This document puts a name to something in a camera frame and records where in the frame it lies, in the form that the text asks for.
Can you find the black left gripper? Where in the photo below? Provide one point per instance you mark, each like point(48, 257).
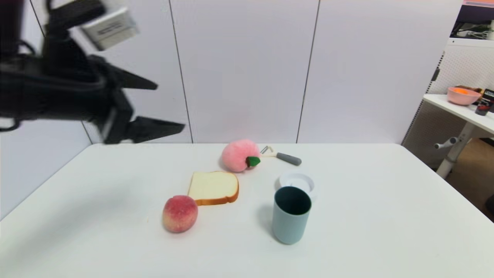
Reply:
point(115, 112)

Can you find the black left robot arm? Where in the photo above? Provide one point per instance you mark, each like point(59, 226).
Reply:
point(50, 92)

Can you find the pink plush peach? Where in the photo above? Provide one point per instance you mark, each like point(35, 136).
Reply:
point(237, 154)

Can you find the toy bread slice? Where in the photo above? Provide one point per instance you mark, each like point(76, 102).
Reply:
point(212, 187)

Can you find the realistic red yellow peach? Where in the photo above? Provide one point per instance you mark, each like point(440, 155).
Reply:
point(180, 214)

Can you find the blue grey plastic cup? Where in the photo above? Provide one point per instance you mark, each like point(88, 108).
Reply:
point(290, 226)

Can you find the white side table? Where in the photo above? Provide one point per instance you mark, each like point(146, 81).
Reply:
point(455, 108)

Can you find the orange fruit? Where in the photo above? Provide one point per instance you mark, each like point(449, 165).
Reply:
point(461, 90)

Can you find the pink bowl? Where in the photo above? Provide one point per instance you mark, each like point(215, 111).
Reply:
point(462, 98)

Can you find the white pegboard panel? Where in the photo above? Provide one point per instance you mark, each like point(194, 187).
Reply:
point(465, 63)

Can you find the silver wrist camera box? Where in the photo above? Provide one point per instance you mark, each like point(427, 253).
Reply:
point(110, 27)

